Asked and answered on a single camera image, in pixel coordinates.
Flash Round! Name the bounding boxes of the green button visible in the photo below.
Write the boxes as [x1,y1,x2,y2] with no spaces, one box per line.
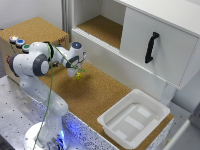
[21,43,31,54]

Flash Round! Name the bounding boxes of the blue button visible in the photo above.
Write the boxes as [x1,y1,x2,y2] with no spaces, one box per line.
[15,38,26,48]

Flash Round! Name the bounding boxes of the green cable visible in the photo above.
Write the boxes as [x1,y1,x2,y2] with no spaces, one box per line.
[32,42,88,150]

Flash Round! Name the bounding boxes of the white cabinet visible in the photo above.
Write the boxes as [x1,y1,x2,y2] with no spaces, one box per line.
[70,0,200,107]

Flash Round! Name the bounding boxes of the yellow block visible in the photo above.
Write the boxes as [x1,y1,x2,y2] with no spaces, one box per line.
[75,72,83,81]

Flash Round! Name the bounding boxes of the red button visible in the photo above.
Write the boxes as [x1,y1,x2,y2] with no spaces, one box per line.
[9,34,19,44]

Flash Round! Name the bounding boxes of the black door handle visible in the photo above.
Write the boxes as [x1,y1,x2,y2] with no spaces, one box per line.
[144,31,160,64]

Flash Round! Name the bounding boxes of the white sliding door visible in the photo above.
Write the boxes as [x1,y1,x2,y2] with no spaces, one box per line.
[119,6,200,88]

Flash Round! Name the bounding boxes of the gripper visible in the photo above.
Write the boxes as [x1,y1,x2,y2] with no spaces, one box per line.
[67,65,81,78]

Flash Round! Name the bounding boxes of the white plastic box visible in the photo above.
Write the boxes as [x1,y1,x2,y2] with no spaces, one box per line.
[96,88,171,150]

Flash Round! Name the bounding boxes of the wooden drawer box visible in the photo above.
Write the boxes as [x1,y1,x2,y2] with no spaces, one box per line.
[0,16,71,84]

